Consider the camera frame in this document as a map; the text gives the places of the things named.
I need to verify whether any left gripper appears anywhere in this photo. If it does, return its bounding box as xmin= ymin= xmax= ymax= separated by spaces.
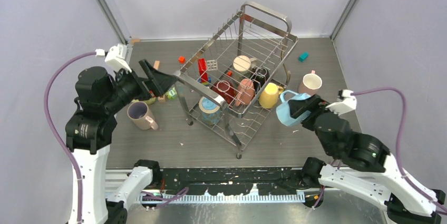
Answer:
xmin=105 ymin=57 xmax=177 ymax=111

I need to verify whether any light blue faceted mug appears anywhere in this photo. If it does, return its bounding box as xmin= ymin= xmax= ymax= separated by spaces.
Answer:
xmin=276 ymin=90 xmax=311 ymax=126

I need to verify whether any pale yellow faceted mug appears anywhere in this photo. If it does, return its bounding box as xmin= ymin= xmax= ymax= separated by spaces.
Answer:
xmin=141 ymin=98 xmax=157 ymax=105

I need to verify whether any pink faceted mug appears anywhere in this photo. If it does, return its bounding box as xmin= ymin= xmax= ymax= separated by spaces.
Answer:
xmin=298 ymin=70 xmax=323 ymax=96

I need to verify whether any iridescent pink mug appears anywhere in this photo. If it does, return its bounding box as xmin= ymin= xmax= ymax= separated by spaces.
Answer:
xmin=127 ymin=101 xmax=159 ymax=130

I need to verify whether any black mug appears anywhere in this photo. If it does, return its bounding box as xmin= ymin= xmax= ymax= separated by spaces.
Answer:
xmin=250 ymin=66 xmax=270 ymax=92

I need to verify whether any salmon pink mug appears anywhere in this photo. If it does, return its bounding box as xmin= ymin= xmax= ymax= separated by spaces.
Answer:
xmin=235 ymin=79 xmax=255 ymax=106

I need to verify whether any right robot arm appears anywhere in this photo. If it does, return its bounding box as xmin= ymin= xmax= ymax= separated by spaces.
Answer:
xmin=276 ymin=90 xmax=446 ymax=223

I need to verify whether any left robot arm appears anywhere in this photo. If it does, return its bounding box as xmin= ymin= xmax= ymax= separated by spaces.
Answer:
xmin=65 ymin=60 xmax=177 ymax=223

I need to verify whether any green toy cube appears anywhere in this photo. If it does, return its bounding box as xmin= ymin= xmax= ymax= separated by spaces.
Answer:
xmin=166 ymin=87 xmax=178 ymax=100

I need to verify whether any long wooden block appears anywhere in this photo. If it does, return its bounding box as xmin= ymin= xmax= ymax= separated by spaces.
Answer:
xmin=153 ymin=61 xmax=160 ymax=70

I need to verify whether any small orange cube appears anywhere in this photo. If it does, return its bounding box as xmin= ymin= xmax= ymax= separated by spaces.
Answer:
xmin=178 ymin=56 xmax=186 ymax=64

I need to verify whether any red block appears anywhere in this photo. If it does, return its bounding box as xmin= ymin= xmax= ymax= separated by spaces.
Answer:
xmin=198 ymin=59 xmax=208 ymax=81

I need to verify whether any teal block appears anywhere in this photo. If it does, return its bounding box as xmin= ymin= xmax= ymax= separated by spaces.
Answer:
xmin=298 ymin=52 xmax=309 ymax=62

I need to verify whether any blue butterfly mug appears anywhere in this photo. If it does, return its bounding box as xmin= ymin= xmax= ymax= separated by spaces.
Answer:
xmin=199 ymin=96 xmax=221 ymax=126

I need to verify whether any dark red mug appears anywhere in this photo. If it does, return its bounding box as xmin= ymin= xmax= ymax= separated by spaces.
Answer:
xmin=211 ymin=80 xmax=236 ymax=105

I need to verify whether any cream mug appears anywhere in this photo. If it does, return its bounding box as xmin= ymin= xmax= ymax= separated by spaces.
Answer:
xmin=232 ymin=55 xmax=258 ymax=76

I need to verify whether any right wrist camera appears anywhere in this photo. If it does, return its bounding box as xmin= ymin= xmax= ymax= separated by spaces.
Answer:
xmin=326 ymin=90 xmax=357 ymax=115

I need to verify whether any steel wire dish rack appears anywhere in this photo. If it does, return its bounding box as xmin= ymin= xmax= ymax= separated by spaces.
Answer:
xmin=176 ymin=1 xmax=298 ymax=159

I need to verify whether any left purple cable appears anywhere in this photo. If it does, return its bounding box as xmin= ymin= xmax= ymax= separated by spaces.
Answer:
xmin=43 ymin=52 xmax=98 ymax=224

